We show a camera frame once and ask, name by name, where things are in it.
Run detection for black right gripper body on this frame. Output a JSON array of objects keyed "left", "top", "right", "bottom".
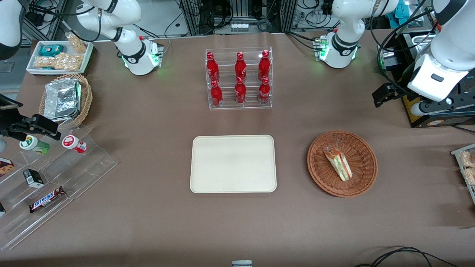
[{"left": 0, "top": 111, "right": 32, "bottom": 138}]

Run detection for triangular sandwich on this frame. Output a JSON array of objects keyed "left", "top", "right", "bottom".
[{"left": 323, "top": 146, "right": 353, "bottom": 182}]

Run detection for light oval wicker basket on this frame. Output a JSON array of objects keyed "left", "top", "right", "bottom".
[{"left": 39, "top": 73, "right": 93, "bottom": 127}]

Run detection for brown round wicker basket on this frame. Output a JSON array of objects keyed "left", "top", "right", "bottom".
[{"left": 307, "top": 130, "right": 378, "bottom": 198}]

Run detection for white snack tray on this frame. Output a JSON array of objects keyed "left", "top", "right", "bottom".
[{"left": 26, "top": 40, "right": 94, "bottom": 76}]

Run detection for beige rectangular serving tray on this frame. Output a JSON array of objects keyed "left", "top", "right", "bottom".
[{"left": 190, "top": 135, "right": 278, "bottom": 194}]

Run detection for green labelled drink cup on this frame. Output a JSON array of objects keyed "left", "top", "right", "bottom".
[{"left": 19, "top": 135, "right": 50, "bottom": 155}]

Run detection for black flat device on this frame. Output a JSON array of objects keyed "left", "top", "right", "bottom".
[{"left": 0, "top": 94, "right": 23, "bottom": 112}]

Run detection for silver foil containers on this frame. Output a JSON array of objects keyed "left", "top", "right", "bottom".
[{"left": 43, "top": 78, "right": 82, "bottom": 122}]

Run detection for red labelled drink cup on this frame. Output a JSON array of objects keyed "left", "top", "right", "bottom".
[{"left": 62, "top": 135, "right": 88, "bottom": 154}]

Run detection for black food warmer appliance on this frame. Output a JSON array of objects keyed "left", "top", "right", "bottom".
[{"left": 382, "top": 30, "right": 475, "bottom": 129}]

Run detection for brown cookie box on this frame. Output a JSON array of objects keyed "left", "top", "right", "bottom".
[{"left": 0, "top": 158, "right": 15, "bottom": 178}]

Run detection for small black carton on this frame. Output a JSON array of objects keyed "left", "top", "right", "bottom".
[{"left": 23, "top": 169, "right": 45, "bottom": 188}]

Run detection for clear acrylic stepped stand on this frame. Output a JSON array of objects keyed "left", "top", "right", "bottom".
[{"left": 0, "top": 122, "right": 118, "bottom": 251}]

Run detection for large clear nut bag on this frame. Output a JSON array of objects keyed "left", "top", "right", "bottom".
[{"left": 35, "top": 53, "right": 83, "bottom": 71}]

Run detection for snickers chocolate bar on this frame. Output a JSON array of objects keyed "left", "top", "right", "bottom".
[{"left": 29, "top": 186, "right": 66, "bottom": 214}]

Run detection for teal snack packet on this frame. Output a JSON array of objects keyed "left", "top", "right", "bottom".
[{"left": 39, "top": 44, "right": 65, "bottom": 56}]

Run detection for teal box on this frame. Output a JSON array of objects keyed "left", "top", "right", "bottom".
[{"left": 386, "top": 0, "right": 410, "bottom": 23}]

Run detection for small clear nut bag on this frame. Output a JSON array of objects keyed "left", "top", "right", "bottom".
[{"left": 66, "top": 32, "right": 88, "bottom": 54}]

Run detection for red cola bottle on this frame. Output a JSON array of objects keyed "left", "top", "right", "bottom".
[
  {"left": 210, "top": 80, "right": 223, "bottom": 108},
  {"left": 258, "top": 76, "right": 271, "bottom": 105},
  {"left": 258, "top": 50, "right": 271, "bottom": 81},
  {"left": 234, "top": 52, "right": 247, "bottom": 83},
  {"left": 234, "top": 76, "right": 246, "bottom": 105},
  {"left": 206, "top": 52, "right": 220, "bottom": 83}
]

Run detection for clear acrylic bottle rack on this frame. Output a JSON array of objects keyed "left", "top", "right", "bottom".
[{"left": 205, "top": 46, "right": 273, "bottom": 110}]

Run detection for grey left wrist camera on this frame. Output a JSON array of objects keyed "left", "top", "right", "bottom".
[{"left": 410, "top": 97, "right": 475, "bottom": 117}]

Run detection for metal wire snack tray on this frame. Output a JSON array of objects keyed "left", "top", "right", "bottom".
[{"left": 451, "top": 144, "right": 475, "bottom": 205}]

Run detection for black floor cable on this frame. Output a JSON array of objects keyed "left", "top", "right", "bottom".
[{"left": 354, "top": 246, "right": 459, "bottom": 267}]

